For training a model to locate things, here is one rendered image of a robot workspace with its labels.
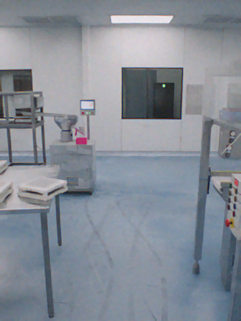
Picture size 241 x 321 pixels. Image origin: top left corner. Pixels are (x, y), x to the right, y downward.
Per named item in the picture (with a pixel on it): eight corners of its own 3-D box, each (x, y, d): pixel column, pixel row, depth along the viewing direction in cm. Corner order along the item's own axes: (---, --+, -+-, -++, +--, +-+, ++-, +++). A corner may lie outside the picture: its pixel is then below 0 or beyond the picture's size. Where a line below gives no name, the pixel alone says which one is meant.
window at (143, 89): (121, 119, 706) (121, 66, 677) (121, 119, 707) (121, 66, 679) (181, 119, 705) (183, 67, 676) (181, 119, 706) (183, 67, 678)
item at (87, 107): (80, 140, 470) (79, 99, 455) (81, 139, 480) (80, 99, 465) (95, 140, 470) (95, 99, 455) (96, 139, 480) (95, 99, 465)
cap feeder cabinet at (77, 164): (51, 195, 453) (48, 145, 434) (59, 183, 508) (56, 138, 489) (93, 195, 452) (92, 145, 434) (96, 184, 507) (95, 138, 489)
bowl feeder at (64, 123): (52, 142, 449) (51, 117, 440) (57, 139, 484) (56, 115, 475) (85, 142, 449) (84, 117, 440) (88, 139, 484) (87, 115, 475)
